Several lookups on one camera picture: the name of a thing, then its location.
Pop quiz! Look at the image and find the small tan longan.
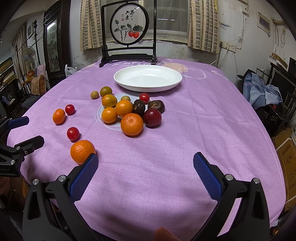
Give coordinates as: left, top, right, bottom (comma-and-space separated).
90, 91, 99, 99
121, 95, 130, 101

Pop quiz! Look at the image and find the white plastic bag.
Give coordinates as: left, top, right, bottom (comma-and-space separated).
65, 64, 78, 78

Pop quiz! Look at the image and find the black framed round painting screen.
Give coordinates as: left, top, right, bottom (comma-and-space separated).
99, 1, 157, 68

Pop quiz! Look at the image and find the green olive round fruit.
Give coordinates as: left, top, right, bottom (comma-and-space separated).
100, 86, 112, 97

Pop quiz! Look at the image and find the dark wrinkled passion fruit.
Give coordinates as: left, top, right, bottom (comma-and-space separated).
132, 99, 145, 117

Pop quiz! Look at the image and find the large orange mandarin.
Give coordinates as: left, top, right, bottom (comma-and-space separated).
70, 140, 96, 165
120, 113, 144, 136

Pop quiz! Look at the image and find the dark brown water chestnut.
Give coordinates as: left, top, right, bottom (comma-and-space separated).
148, 100, 165, 113

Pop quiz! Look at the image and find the right beige curtain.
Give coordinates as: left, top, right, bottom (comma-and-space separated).
188, 0, 220, 54

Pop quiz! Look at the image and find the red cherry tomato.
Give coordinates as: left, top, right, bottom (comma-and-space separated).
66, 127, 80, 142
139, 93, 150, 104
65, 104, 76, 115

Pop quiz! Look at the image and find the white standing fan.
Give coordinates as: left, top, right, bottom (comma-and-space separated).
23, 47, 36, 69

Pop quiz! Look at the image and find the small orange mandarin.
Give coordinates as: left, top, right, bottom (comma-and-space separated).
52, 108, 66, 125

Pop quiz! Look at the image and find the dark red plum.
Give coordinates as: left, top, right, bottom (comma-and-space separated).
143, 108, 162, 127

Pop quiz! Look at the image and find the purple tablecloth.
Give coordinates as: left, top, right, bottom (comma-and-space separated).
8, 59, 285, 240

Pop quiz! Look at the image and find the left beige curtain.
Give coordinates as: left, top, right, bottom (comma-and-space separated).
80, 0, 102, 51

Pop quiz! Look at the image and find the white oval plate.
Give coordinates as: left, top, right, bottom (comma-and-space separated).
113, 65, 183, 93

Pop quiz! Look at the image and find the yellow orange round fruit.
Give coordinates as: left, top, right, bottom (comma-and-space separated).
102, 94, 117, 108

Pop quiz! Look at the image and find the blue clothes pile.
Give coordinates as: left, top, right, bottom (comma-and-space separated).
243, 72, 282, 110

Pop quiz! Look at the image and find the dark wooden cabinet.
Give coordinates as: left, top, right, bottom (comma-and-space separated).
43, 0, 71, 87

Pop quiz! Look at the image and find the beige curtain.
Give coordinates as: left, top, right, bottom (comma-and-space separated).
80, 0, 102, 51
188, 0, 220, 54

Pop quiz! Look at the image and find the orange kumquat fruit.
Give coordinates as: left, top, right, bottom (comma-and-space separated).
101, 107, 117, 124

